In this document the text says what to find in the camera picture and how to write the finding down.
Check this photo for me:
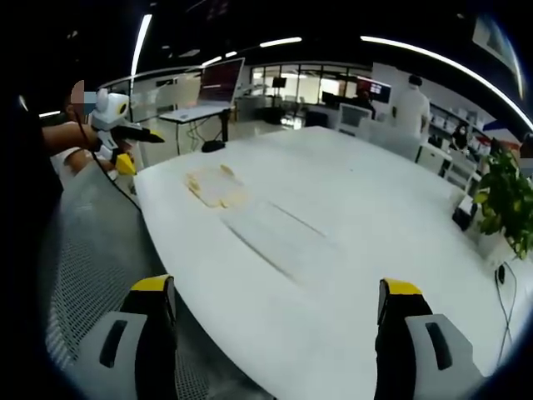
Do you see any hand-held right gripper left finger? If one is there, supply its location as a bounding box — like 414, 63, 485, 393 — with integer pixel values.
70, 273, 179, 400

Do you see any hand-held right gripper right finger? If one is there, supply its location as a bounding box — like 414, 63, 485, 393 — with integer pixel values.
374, 277, 486, 400

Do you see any beige plastic buckle part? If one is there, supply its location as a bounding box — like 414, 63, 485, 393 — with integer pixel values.
184, 168, 218, 208

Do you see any long ceiling light strip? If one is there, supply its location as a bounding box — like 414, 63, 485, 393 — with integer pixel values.
130, 12, 153, 78
360, 35, 533, 133

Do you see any white standing desk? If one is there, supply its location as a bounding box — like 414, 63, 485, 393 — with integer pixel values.
157, 107, 235, 156

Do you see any grey mesh office chair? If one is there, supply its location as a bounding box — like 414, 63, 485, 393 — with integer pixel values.
37, 160, 271, 400

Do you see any open laptop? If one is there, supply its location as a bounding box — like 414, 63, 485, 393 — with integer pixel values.
159, 57, 247, 124

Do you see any small black box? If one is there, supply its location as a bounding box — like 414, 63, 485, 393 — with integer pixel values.
451, 195, 480, 233

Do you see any short ceiling light strip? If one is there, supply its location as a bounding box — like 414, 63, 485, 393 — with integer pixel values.
259, 36, 303, 48

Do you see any green potted plant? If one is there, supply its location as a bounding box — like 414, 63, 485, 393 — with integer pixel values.
474, 147, 533, 262

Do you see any white monitor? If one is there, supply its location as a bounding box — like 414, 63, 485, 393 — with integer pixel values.
336, 102, 374, 135

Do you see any white storage shelf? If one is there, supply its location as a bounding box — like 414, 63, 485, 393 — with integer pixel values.
428, 102, 496, 145

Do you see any thin black cable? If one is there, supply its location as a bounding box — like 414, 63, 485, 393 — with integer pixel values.
493, 260, 520, 370

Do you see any red wall screen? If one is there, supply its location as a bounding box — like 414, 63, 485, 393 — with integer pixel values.
356, 77, 393, 103

